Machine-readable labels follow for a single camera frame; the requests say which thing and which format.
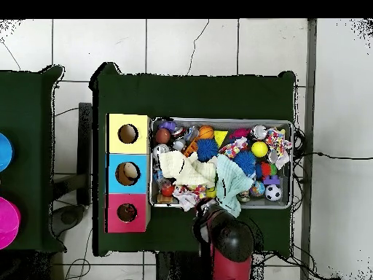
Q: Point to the cream muslin cloth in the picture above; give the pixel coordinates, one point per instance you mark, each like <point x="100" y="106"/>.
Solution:
<point x="180" y="170"/>

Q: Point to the mint knitted cloth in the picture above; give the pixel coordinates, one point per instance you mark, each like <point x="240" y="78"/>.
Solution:
<point x="230" y="180"/>

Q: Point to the blue fuzzy ball with eyes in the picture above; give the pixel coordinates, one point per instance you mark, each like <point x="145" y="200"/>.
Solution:
<point x="244" y="162"/>

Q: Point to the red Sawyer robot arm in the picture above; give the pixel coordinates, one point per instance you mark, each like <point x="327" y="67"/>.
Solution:
<point x="233" y="245"/>

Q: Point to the clear mesh bin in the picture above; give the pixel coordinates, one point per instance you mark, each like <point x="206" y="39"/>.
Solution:
<point x="218" y="120"/>

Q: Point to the wooden box with three holes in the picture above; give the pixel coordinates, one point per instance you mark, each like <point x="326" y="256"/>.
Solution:
<point x="137" y="143"/>

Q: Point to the orange plastic block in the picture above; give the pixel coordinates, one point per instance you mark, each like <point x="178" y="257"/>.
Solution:
<point x="190" y="147"/>

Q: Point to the blue spiky ball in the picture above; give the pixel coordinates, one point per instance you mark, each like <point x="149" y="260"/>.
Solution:
<point x="207" y="149"/>

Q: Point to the silver drink can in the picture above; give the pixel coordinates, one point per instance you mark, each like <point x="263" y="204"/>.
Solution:
<point x="160" y="148"/>

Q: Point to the orange basketball toy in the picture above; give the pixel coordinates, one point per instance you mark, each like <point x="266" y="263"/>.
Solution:
<point x="206" y="131"/>

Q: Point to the brown football toy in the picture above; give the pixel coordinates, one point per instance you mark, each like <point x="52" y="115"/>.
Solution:
<point x="162" y="136"/>

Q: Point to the dark green tablecloth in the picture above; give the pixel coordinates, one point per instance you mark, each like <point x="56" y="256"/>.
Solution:
<point x="26" y="102"/>
<point x="189" y="96"/>

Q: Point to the globe print ball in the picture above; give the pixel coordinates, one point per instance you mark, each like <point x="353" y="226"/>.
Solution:
<point x="257" y="188"/>

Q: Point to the black and white soccer ball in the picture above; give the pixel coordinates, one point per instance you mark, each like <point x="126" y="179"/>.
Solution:
<point x="273" y="192"/>

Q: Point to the blue bowl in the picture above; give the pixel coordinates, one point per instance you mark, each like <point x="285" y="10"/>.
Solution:
<point x="5" y="151"/>

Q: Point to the magenta bowl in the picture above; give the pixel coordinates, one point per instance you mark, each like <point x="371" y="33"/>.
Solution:
<point x="8" y="221"/>

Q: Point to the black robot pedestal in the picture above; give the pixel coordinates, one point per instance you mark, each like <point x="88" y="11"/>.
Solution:
<point x="174" y="268"/>

